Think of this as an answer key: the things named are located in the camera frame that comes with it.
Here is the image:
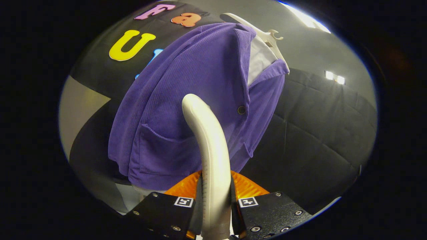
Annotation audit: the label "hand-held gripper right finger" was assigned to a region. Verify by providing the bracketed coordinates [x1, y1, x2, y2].
[230, 171, 313, 240]

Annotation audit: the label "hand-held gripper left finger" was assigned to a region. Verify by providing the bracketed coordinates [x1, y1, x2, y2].
[125, 171, 204, 240]

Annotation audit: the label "white garment steamer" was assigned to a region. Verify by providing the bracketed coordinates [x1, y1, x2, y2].
[182, 93, 232, 240]

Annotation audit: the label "purple corduroy jacket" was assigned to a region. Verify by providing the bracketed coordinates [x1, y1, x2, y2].
[107, 22, 290, 191]

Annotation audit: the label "white plastic clothes hanger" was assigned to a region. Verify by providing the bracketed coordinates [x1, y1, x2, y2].
[223, 13, 290, 72]

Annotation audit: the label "black backdrop cloth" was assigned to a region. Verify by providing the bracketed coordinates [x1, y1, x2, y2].
[68, 0, 378, 215]

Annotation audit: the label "white cloth panel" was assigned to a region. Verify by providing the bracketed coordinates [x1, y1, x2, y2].
[248, 36, 278, 86]

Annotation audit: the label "double strip ceiling light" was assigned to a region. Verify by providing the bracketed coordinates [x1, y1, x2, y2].
[325, 70, 346, 85]

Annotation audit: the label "large ceiling light panel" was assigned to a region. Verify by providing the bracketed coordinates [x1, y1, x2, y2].
[279, 0, 331, 34]

